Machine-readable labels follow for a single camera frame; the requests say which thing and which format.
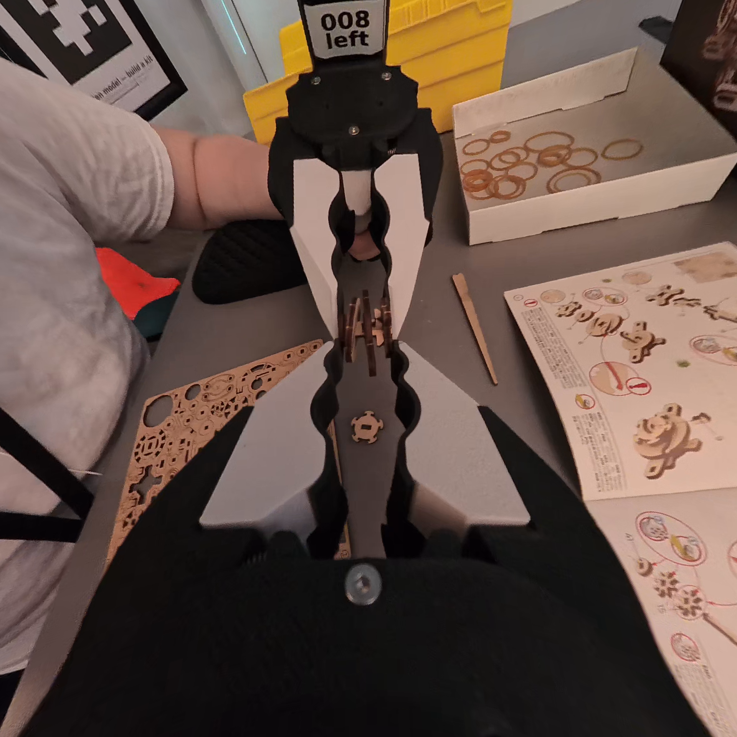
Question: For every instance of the person's left forearm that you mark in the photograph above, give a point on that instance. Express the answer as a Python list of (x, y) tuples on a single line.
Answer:
[(230, 178)]

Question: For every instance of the laser-cut wooden parts sheet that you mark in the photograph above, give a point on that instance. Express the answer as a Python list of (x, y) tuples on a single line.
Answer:
[(190, 414)]

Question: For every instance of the illustrated instruction booklet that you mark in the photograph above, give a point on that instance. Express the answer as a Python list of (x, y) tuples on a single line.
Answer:
[(576, 432)]

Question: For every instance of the orange cloth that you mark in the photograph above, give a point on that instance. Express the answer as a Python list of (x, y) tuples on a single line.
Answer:
[(132, 282)]

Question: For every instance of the yellow plastic bin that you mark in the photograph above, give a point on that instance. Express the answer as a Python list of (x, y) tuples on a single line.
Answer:
[(449, 69)]

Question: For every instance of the tapered wooden stick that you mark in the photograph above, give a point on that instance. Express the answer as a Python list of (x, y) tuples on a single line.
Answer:
[(475, 328)]

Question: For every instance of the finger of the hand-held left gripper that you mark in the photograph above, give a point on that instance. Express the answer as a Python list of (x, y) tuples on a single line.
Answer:
[(409, 219), (311, 219)]

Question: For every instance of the pile of rubber bands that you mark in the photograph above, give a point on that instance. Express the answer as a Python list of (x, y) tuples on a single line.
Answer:
[(478, 183)]

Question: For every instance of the dark model kit box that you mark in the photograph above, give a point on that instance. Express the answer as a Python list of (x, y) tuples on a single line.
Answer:
[(708, 57)]

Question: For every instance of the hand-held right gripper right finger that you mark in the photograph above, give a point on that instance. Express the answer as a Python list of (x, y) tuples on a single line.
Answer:
[(460, 460)]

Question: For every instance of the black quilted pad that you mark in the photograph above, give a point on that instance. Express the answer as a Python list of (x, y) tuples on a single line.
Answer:
[(247, 265)]

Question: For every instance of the white cardboard box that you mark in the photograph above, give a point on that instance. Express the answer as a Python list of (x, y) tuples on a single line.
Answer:
[(576, 213)]

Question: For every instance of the black framed marker sign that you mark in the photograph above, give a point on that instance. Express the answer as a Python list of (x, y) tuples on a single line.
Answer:
[(86, 57)]

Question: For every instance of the wooden model assembly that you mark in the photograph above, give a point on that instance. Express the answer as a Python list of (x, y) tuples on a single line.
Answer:
[(363, 328)]

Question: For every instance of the small wooden gear piece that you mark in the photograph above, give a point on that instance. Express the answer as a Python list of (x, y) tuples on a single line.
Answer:
[(358, 436)]

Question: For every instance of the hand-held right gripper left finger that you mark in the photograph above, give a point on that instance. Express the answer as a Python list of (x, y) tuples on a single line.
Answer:
[(270, 460)]

